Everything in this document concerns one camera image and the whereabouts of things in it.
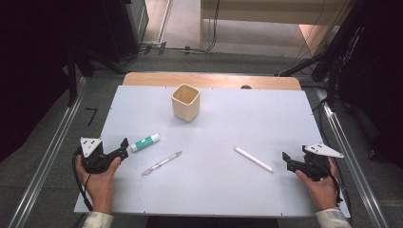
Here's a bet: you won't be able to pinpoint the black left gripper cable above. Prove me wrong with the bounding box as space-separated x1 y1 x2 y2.
71 147 94 212

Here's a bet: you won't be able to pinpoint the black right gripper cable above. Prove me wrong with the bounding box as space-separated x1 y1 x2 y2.
328 173 344 204

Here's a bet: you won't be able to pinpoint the wooden table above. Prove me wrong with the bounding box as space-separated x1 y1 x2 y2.
122 71 302 91

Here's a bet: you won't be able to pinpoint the white pen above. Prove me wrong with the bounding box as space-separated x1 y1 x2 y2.
233 146 275 174

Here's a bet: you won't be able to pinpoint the aluminium rail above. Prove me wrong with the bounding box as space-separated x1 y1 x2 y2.
316 87 390 228
7 76 87 228

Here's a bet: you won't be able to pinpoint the black tripod stand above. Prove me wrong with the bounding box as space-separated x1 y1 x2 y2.
275 18 369 110

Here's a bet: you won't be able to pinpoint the person's right hand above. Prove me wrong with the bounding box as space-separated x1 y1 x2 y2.
295 157 339 213

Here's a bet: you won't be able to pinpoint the white board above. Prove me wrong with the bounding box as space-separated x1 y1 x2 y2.
73 85 352 219

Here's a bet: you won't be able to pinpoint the black hanging cables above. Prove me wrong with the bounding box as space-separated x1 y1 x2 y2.
202 0 221 54

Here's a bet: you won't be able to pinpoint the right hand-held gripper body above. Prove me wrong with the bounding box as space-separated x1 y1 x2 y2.
294 142 345 182

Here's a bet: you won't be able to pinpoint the person's left hand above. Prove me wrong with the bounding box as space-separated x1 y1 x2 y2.
75 156 122 214

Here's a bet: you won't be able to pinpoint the black cabinet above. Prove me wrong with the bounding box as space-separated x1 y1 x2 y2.
100 0 150 64

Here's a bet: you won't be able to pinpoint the beige square cup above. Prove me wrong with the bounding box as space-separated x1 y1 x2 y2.
171 83 201 124

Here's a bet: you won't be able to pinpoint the green and white glue stick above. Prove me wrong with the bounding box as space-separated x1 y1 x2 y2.
130 132 161 153

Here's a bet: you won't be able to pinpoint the person's dark lap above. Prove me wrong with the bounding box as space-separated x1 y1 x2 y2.
146 216 280 228

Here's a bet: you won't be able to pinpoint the black metal stand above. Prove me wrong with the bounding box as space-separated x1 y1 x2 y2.
64 47 96 107

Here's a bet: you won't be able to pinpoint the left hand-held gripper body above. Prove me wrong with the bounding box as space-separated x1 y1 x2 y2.
77 136 123 175

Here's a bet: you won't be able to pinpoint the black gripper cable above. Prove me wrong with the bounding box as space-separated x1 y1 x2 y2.
328 173 344 204
71 147 94 212

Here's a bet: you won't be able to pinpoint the light wooden furniture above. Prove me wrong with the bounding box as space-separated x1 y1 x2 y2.
199 0 354 53

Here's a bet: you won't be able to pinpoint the clear plastic pen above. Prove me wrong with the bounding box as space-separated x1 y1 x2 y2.
141 150 183 177

